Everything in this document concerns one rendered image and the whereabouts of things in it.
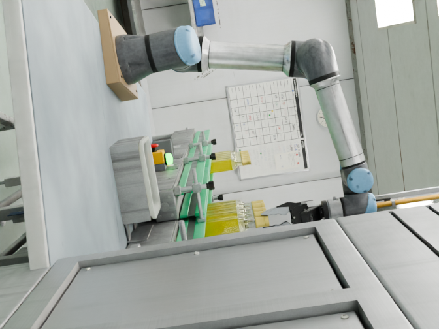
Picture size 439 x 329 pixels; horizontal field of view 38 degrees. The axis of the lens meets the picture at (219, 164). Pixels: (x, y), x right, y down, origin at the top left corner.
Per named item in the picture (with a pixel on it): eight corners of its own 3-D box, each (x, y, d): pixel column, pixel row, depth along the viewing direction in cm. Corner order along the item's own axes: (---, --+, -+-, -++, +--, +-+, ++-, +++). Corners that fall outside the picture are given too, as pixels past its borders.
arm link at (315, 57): (330, 27, 183) (385, 187, 185) (326, 32, 194) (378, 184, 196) (292, 41, 184) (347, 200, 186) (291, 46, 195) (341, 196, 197)
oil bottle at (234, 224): (182, 244, 201) (249, 234, 201) (179, 227, 200) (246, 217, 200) (183, 239, 207) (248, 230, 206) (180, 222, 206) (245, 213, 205)
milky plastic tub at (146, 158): (125, 225, 176) (155, 220, 176) (110, 146, 173) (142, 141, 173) (133, 211, 194) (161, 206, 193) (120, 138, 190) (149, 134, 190)
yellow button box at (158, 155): (146, 173, 235) (165, 170, 234) (142, 153, 233) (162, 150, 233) (147, 170, 242) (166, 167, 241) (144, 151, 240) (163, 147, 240)
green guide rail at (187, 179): (176, 196, 199) (201, 192, 198) (175, 192, 199) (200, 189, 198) (196, 132, 371) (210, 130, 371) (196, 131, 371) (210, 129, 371)
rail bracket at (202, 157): (183, 164, 253) (215, 160, 253) (179, 147, 252) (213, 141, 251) (183, 163, 257) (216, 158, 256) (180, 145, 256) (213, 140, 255)
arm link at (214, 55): (159, 30, 197) (336, 38, 194) (166, 36, 212) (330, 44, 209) (157, 68, 198) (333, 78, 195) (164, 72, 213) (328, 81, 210)
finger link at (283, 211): (260, 213, 208) (288, 213, 208) (260, 216, 202) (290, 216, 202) (260, 203, 208) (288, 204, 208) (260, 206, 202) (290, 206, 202)
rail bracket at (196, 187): (179, 226, 196) (219, 220, 195) (170, 172, 193) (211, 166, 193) (179, 223, 199) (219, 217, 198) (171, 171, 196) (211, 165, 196)
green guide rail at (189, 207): (179, 219, 200) (204, 215, 200) (179, 215, 200) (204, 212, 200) (198, 145, 373) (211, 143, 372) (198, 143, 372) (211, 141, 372)
